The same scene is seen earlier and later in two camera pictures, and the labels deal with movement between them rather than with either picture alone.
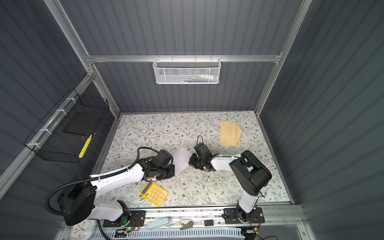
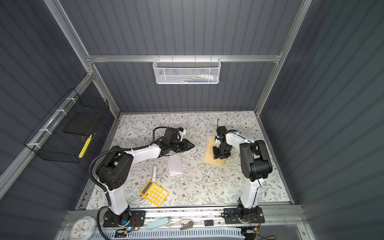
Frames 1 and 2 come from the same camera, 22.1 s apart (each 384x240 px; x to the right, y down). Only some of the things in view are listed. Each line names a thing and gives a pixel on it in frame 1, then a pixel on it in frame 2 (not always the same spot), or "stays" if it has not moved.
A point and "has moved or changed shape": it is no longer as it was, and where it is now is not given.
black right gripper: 192,161 to 217,156
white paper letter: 181,159 has moved or changed shape
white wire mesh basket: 186,71 stays
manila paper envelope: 230,133 has moved or changed shape
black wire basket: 66,132 stays
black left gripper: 172,174 to 185,145
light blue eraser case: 158,224 stays
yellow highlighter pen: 82,152 stays
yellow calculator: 155,193 stays
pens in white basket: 202,78 stays
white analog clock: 83,230 stays
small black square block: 208,222 stays
